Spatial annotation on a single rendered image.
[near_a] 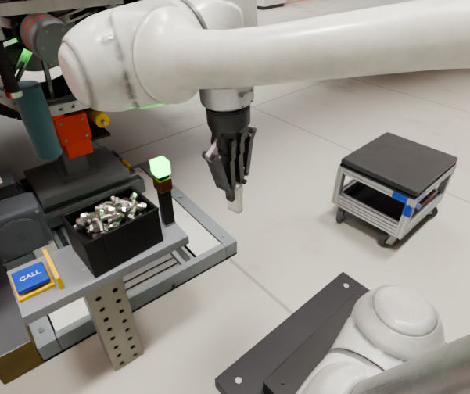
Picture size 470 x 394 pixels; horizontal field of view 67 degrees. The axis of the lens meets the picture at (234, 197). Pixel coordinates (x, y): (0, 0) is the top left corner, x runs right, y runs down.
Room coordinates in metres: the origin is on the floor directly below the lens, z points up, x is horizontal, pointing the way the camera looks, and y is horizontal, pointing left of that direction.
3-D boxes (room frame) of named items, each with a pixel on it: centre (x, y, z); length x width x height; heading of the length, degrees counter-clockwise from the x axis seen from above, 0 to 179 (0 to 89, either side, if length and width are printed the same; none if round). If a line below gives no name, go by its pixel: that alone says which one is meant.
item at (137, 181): (1.43, 0.75, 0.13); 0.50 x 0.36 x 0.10; 128
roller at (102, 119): (1.44, 0.61, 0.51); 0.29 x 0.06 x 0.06; 38
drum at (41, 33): (1.23, 0.60, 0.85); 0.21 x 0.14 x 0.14; 38
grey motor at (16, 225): (1.03, 0.83, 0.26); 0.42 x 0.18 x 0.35; 38
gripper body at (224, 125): (0.57, 0.01, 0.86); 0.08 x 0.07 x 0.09; 141
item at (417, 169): (1.34, -0.73, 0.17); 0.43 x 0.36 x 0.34; 132
